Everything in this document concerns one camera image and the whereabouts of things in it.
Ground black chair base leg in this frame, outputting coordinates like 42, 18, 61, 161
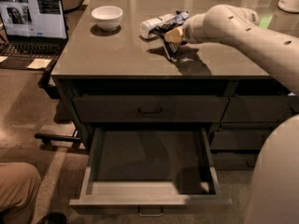
35, 133, 81, 144

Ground closed dark top drawer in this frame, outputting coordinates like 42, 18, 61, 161
73, 95, 228, 122

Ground clear plastic water bottle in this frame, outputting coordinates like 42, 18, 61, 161
139, 14, 174, 39

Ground white cylindrical container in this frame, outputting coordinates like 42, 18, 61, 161
278, 0, 299, 13

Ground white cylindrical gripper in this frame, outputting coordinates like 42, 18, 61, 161
164, 14, 205, 44

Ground grey kitchen counter cabinet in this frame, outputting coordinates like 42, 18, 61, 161
50, 0, 299, 171

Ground white paper note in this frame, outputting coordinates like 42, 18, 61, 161
27, 59, 50, 70

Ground open grey middle drawer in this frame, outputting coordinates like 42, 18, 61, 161
70, 129, 232, 217

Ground blue chip bag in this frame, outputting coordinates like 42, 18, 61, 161
149, 10, 190, 60

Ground person's leg tan trousers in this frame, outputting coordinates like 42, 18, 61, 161
0, 162, 41, 224

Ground dark right middle drawer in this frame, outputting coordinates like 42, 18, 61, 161
210, 130, 270, 150

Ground black open laptop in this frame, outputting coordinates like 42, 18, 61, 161
0, 0, 68, 70

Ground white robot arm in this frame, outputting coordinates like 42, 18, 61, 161
164, 5, 299, 224

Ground white ceramic bowl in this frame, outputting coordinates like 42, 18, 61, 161
92, 6, 123, 31

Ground black shoe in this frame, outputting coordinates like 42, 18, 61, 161
36, 213, 66, 224

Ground dark right bottom drawer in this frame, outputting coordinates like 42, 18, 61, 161
212, 153, 257, 170

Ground black chair armrest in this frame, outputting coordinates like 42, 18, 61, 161
37, 62, 60, 99

